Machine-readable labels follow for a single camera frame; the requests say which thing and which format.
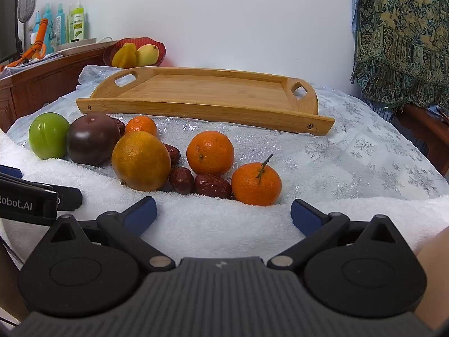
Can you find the wooden cabinet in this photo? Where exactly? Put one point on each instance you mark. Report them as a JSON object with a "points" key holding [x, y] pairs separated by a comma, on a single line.
{"points": [[42, 84]]}

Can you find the small light blue bottle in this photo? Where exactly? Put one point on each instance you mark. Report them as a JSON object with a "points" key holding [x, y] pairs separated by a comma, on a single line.
{"points": [[37, 26]]}

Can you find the large yellowish orange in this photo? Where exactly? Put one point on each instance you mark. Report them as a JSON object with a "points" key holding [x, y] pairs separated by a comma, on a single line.
{"points": [[140, 161]]}

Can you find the green label bottle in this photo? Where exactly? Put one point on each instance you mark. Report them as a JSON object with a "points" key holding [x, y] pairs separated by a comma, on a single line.
{"points": [[78, 24]]}

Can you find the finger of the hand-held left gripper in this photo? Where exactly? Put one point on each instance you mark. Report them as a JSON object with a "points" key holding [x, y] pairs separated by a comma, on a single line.
{"points": [[10, 172], [68, 199]]}

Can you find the green apple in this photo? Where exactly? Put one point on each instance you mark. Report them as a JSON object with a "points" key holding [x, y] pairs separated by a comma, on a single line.
{"points": [[49, 135]]}

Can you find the person's bare leg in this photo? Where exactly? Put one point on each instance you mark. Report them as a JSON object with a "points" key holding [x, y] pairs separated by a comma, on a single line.
{"points": [[433, 281]]}

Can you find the red glass bowl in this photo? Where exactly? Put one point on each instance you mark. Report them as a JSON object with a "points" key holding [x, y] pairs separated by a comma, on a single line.
{"points": [[158, 51]]}

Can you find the white towel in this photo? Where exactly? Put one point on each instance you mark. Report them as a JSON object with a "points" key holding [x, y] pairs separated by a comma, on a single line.
{"points": [[217, 224]]}

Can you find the electric fly swatter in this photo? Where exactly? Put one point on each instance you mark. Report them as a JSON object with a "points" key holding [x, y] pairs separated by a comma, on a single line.
{"points": [[27, 0]]}

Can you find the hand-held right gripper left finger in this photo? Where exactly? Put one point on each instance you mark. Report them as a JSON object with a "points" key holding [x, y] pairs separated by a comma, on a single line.
{"points": [[143, 213]]}

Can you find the mandarin with stem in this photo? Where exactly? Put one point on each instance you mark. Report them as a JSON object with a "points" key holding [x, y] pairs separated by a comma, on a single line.
{"points": [[256, 186]]}

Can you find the dark wooden chair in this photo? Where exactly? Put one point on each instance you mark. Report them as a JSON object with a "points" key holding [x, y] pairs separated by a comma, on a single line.
{"points": [[428, 130]]}

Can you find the black monitor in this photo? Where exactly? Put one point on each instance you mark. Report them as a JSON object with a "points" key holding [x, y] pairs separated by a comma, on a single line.
{"points": [[8, 14]]}

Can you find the stack of papers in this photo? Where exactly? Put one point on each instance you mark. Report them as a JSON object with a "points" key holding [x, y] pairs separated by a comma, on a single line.
{"points": [[38, 59]]}

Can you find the round orange mandarin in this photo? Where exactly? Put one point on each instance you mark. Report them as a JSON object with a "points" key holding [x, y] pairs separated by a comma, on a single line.
{"points": [[210, 152]]}

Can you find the teal spray bottle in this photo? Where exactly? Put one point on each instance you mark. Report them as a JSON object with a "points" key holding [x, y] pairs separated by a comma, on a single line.
{"points": [[48, 28], [60, 24]]}

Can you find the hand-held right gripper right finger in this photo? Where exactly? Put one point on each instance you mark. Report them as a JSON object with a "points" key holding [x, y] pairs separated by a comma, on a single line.
{"points": [[304, 216]]}

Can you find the small tangerine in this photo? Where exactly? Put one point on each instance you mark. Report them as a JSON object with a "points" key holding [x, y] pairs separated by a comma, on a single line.
{"points": [[140, 125]]}

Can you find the orange plastic tool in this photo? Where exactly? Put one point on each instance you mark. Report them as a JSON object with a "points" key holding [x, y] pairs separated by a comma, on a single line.
{"points": [[41, 33]]}

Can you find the yellow starfruit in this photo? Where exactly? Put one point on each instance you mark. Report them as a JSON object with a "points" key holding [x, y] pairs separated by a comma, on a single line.
{"points": [[124, 56]]}

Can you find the red jujube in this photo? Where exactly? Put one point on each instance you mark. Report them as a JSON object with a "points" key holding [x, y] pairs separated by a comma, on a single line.
{"points": [[181, 180], [174, 154], [212, 186], [121, 126]]}

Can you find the wooden serving tray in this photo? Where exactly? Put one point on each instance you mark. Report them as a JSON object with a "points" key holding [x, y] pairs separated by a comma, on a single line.
{"points": [[217, 91]]}

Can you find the green patterned fringed scarf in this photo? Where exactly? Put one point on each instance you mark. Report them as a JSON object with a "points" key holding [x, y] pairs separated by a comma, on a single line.
{"points": [[396, 35]]}

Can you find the dark purple plum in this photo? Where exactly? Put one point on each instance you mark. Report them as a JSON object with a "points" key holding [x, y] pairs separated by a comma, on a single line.
{"points": [[93, 140]]}

